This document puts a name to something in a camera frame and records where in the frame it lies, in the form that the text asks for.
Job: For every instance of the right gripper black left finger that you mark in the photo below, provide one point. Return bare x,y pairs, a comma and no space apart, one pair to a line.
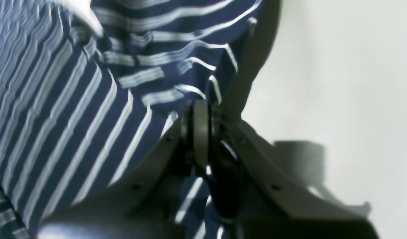
144,202

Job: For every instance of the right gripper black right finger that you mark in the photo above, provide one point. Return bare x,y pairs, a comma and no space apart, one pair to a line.
257,200

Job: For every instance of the navy white striped T-shirt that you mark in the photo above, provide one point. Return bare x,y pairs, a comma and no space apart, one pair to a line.
88,87

